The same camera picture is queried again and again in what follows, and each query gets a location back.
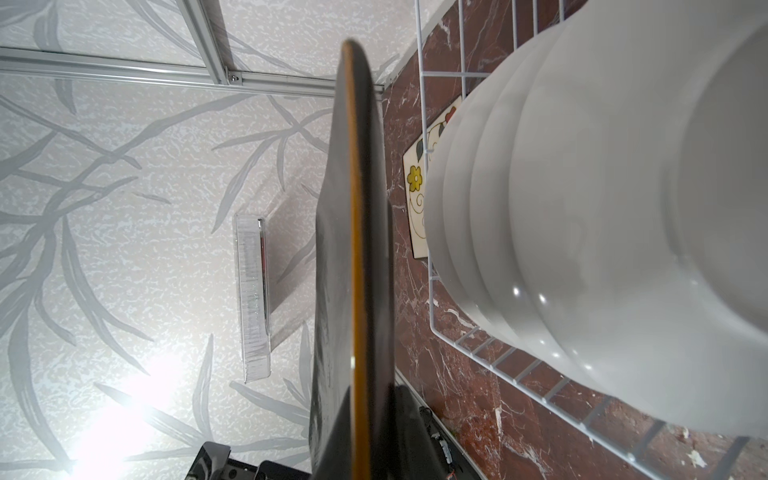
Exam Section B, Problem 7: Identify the white round plate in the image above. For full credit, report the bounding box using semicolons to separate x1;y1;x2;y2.
442;44;534;354
467;24;599;390
424;88;499;337
509;1;767;438

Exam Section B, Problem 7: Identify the white wire dish rack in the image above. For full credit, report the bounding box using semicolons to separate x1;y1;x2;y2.
404;1;767;479

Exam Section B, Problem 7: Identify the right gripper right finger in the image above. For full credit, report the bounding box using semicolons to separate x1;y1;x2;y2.
393;385;446;480

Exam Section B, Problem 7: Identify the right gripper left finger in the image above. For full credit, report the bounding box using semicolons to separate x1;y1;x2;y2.
184;441;231;480

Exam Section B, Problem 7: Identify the aluminium mounting rail base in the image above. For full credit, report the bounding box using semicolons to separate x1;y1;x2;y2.
395;369;486;480

